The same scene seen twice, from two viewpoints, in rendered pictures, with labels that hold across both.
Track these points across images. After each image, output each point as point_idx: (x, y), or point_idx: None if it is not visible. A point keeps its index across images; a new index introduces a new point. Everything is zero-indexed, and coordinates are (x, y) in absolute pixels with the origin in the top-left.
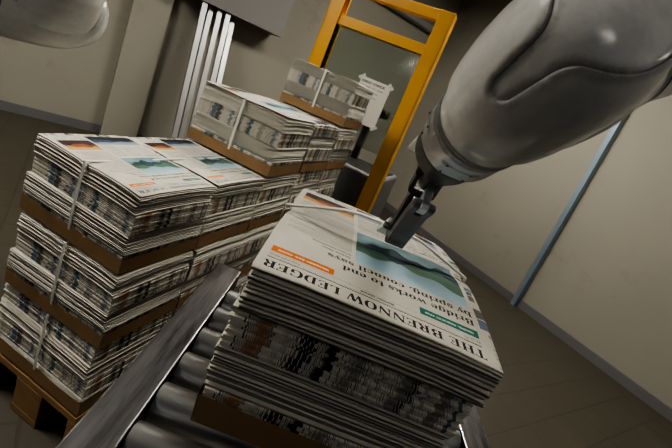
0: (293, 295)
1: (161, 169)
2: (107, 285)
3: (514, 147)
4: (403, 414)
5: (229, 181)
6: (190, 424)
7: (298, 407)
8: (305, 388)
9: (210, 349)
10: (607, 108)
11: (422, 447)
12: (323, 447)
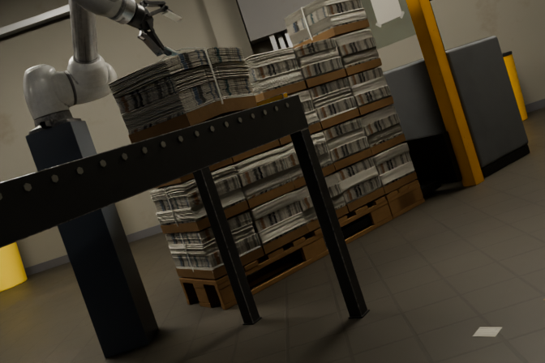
0: (118, 83)
1: None
2: (182, 191)
3: (95, 10)
4: (163, 96)
5: None
6: None
7: (148, 118)
8: (143, 110)
9: None
10: None
11: (177, 103)
12: (158, 125)
